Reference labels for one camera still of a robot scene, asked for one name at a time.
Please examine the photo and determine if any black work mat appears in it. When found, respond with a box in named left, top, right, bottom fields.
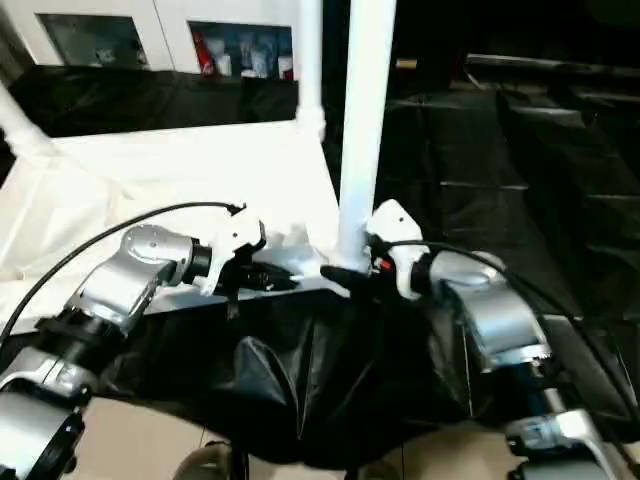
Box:
left=0, top=65, right=640, bottom=469

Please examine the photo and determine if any white plastic table top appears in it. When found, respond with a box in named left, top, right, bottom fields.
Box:
left=0, top=120, right=353, bottom=313

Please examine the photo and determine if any red bottle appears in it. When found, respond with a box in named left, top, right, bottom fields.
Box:
left=196, top=34, right=216, bottom=77

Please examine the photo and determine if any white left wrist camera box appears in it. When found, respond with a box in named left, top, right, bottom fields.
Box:
left=194, top=210, right=268, bottom=298

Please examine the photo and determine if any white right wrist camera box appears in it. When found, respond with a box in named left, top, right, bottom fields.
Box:
left=364, top=199, right=433, bottom=302

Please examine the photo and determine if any white display cabinet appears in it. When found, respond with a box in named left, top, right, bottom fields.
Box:
left=0, top=0, right=301, bottom=77

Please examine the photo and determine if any grey left robot leg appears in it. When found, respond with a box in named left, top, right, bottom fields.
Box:
left=175, top=444, right=251, bottom=480

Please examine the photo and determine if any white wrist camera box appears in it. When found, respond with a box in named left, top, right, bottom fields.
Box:
left=364, top=199, right=433, bottom=302
left=194, top=210, right=268, bottom=298

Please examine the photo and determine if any black low cabinet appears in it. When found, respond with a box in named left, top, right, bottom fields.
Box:
left=325, top=0, right=640, bottom=96

